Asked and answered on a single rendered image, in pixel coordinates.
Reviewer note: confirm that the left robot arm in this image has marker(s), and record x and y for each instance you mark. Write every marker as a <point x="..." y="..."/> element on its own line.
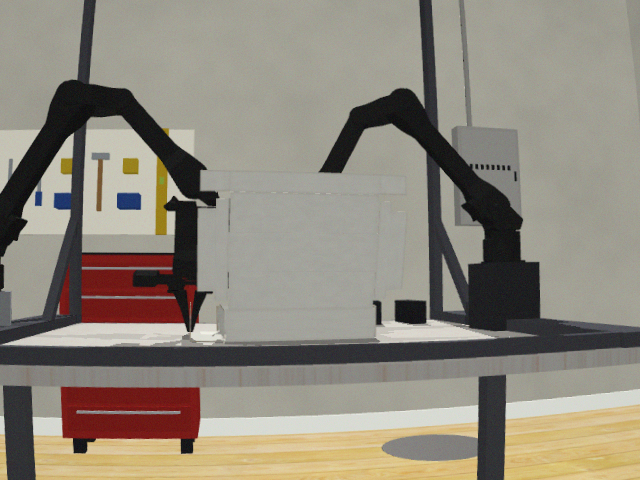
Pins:
<point x="405" y="111"/>

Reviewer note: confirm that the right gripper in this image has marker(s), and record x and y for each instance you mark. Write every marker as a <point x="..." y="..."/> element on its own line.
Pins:
<point x="146" y="278"/>

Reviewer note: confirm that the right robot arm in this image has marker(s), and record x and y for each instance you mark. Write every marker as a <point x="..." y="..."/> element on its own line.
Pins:
<point x="69" y="110"/>

